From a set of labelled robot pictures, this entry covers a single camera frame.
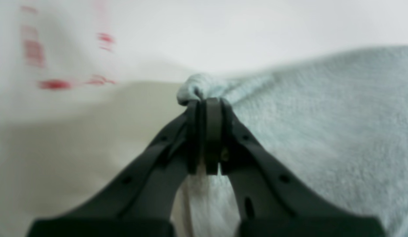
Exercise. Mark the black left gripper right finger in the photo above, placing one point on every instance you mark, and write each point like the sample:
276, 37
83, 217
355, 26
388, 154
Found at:
272, 201

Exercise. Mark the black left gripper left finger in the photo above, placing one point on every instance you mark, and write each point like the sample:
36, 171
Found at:
138, 202

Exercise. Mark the grey T-shirt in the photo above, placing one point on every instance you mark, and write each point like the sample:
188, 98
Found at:
340, 123

